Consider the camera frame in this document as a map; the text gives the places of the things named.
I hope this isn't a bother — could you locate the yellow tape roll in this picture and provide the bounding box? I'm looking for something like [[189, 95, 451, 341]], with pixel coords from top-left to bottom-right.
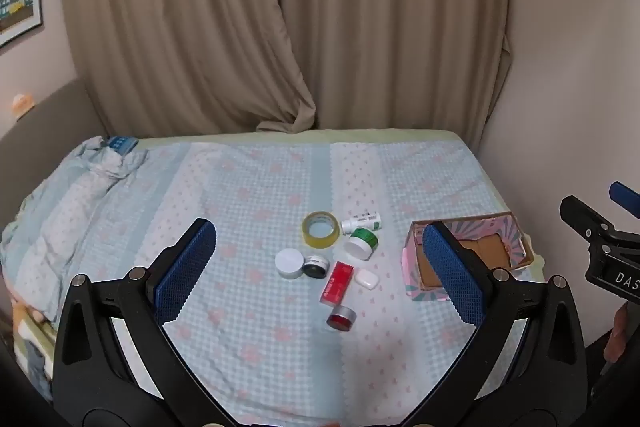
[[301, 211, 341, 250]]

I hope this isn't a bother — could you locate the black and white jar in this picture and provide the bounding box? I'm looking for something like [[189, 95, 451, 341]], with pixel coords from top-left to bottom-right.
[[303, 255, 331, 280]]

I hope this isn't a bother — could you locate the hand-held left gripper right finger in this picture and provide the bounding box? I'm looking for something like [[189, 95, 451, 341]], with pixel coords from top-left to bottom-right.
[[420, 221, 588, 427]]

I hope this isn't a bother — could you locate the crumpled light blue blanket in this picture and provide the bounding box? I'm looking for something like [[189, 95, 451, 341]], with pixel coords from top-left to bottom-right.
[[0, 137, 151, 324]]

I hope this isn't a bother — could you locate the checked pink-bow bed sheet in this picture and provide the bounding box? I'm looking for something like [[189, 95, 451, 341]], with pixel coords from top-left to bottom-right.
[[0, 128, 547, 427]]

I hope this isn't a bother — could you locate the beige curtain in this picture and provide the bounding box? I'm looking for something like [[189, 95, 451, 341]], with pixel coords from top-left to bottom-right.
[[264, 0, 515, 150], [60, 0, 317, 138]]

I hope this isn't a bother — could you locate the grey-brown padded headboard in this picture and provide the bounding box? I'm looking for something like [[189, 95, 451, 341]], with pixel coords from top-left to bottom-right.
[[0, 77, 110, 233]]

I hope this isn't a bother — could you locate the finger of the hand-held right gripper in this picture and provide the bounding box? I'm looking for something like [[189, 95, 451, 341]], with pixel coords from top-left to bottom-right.
[[608, 181, 640, 211], [559, 195, 616, 242]]

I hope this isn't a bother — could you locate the white plastic bottle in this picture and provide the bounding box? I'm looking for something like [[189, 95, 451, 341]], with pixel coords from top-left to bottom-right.
[[341, 210, 383, 233]]

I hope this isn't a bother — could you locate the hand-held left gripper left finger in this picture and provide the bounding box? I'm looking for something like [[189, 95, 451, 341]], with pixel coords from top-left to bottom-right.
[[52, 218, 221, 427]]

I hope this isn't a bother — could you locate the person's right hand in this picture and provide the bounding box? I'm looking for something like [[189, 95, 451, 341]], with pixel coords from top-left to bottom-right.
[[603, 301, 638, 364]]

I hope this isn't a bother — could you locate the green and white jar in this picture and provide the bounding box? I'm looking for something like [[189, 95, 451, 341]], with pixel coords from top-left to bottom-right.
[[343, 228, 379, 261]]

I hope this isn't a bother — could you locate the red and silver tin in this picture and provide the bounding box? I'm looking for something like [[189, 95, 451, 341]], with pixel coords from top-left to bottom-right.
[[326, 305, 357, 333]]

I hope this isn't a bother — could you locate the red rectangular box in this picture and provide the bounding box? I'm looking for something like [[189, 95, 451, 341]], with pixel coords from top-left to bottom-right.
[[320, 261, 356, 306]]

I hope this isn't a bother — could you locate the pink patterned cardboard box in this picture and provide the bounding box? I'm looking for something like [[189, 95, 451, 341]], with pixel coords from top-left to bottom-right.
[[401, 211, 536, 303]]

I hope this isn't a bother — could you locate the patterned cloth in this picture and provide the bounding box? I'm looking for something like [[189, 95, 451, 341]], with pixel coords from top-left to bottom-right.
[[9, 294, 57, 400]]

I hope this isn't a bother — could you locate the blue packet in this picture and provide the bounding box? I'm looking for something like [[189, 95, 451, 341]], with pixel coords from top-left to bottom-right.
[[105, 136, 139, 156]]

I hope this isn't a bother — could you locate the white round jar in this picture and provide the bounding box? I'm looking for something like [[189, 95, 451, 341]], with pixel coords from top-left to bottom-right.
[[274, 248, 305, 280]]

